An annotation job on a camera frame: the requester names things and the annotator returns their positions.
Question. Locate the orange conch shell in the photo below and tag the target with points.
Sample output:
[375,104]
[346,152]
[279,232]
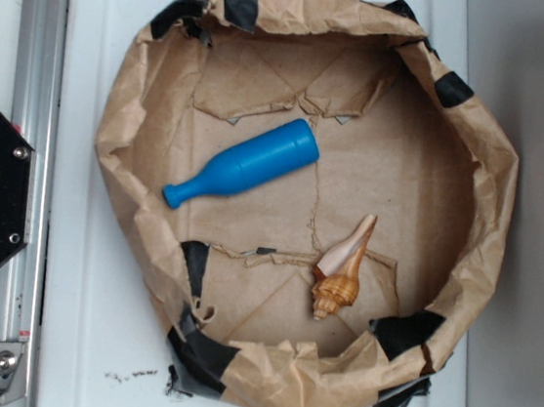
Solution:
[337,272]

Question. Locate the brown paper lined bin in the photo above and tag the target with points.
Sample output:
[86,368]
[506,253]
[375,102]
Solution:
[400,136]

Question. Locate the blue plastic bottle toy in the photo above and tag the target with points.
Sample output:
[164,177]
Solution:
[248,164]

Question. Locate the aluminium extrusion rail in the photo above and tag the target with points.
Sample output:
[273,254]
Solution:
[35,110]

